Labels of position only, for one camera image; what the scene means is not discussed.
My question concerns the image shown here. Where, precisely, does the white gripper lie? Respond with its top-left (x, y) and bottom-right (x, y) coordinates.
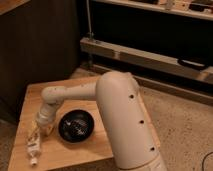
top-left (31, 112), bottom-right (56, 136)

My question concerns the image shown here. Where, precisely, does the wooden counter corner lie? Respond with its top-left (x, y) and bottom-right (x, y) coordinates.
top-left (0, 0), bottom-right (30, 15)

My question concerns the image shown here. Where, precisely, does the black handle on beam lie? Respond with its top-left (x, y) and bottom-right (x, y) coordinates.
top-left (177, 59), bottom-right (208, 71)

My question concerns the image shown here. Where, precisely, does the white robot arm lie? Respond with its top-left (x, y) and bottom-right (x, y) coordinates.
top-left (36, 71), bottom-right (167, 171)

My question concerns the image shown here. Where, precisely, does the wooden shelf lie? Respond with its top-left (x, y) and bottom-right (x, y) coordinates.
top-left (92, 0), bottom-right (213, 21)

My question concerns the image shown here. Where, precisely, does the vertical metal pole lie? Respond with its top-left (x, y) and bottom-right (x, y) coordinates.
top-left (86, 0), bottom-right (94, 40)

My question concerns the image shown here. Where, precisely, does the white plastic bottle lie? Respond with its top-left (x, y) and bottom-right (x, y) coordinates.
top-left (27, 129), bottom-right (41, 167)

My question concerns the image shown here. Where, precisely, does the wooden table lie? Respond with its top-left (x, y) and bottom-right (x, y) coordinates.
top-left (8, 76), bottom-right (152, 171)

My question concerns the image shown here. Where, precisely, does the black ceramic bowl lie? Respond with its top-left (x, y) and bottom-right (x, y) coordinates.
top-left (58, 109), bottom-right (94, 143)

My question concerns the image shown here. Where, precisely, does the grey metal beam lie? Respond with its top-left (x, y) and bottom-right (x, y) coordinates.
top-left (80, 37), bottom-right (213, 85)

